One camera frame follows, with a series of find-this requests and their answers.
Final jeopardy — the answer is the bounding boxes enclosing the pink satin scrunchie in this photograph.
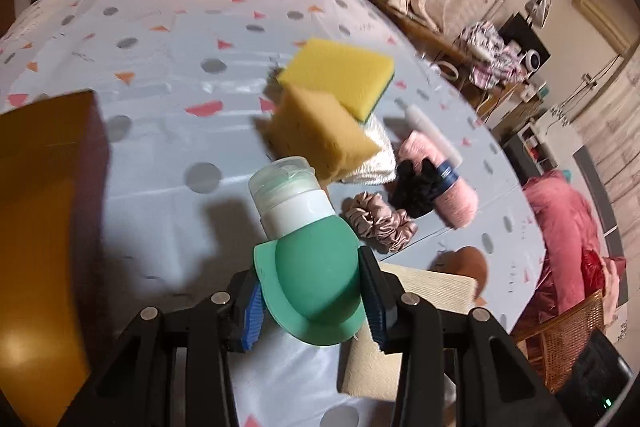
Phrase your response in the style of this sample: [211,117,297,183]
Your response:
[344,192,418,254]

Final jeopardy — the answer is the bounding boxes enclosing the patterned plastic tablecloth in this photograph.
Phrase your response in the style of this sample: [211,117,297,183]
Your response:
[0,0,548,427]

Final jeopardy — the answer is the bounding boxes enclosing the white plastic tube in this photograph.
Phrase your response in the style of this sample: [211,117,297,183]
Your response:
[404,104,463,168]

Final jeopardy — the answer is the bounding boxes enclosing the white round fan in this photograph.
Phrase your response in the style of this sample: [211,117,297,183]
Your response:
[521,49,541,74]

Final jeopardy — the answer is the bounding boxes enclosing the green silicone bottle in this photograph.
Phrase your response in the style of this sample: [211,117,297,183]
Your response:
[248,156,364,346]

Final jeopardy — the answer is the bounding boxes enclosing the pink rolled towel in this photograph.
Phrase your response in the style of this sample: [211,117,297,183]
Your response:
[390,131,478,229]

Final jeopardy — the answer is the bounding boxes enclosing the pile of striped clothes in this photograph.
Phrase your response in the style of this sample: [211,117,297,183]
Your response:
[456,20,527,91]

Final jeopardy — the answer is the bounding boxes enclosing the black scrunchie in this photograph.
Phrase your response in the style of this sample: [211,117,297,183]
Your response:
[390,157,458,219]

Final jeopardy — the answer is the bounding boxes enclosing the wicker chair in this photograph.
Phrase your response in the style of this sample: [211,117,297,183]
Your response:
[511,291,604,393]

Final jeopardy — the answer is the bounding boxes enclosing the pink blanket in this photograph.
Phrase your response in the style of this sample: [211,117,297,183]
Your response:
[513,170,626,335]

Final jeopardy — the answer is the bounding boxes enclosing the wooden side table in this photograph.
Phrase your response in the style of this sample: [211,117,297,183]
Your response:
[367,0,544,136]

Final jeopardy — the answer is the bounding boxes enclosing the beige flat sponge cloth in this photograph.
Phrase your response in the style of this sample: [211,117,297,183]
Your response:
[340,261,478,403]

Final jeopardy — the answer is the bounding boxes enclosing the tan porous sponge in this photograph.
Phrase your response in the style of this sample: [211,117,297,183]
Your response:
[266,86,380,184]

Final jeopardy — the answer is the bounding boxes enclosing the white rolled cloth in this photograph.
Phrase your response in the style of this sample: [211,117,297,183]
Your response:
[341,115,396,185]

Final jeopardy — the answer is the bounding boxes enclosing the brown egg-shaped sponge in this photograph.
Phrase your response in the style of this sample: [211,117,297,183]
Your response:
[432,246,488,300]

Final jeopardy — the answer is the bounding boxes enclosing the yellow green scrub sponge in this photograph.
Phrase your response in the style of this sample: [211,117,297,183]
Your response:
[277,38,395,122]

